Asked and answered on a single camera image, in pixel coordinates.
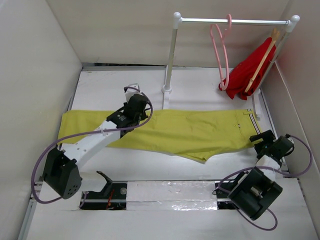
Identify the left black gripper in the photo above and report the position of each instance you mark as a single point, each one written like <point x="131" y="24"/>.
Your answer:
<point x="143" y="116"/>

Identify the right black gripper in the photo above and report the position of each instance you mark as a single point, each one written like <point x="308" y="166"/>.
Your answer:
<point x="267" y="136"/>

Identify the yellow-green trousers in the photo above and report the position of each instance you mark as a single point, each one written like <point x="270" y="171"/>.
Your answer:
<point x="195" y="135"/>

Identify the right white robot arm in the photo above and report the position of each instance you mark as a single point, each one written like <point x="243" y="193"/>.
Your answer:
<point x="256" y="189"/>

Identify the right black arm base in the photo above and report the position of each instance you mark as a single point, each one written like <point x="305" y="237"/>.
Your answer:
<point x="223" y="202"/>

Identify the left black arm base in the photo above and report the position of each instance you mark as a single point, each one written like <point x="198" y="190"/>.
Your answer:
<point x="112" y="197"/>

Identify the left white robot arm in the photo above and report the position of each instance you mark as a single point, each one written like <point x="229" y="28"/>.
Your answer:
<point x="62" y="167"/>

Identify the red shorts on hanger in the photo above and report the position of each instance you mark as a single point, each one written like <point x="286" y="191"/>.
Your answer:
<point x="240" y="76"/>

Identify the wooden clothes hanger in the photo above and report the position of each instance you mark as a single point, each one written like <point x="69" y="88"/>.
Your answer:
<point x="274" y="37"/>

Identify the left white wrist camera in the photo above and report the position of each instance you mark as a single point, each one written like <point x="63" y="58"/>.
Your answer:
<point x="131" y="90"/>

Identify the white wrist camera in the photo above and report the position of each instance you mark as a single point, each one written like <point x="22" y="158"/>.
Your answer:
<point x="288" y="136"/>
<point x="131" y="90"/>

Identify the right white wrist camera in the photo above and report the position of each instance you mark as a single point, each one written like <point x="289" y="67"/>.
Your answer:
<point x="288" y="136"/>

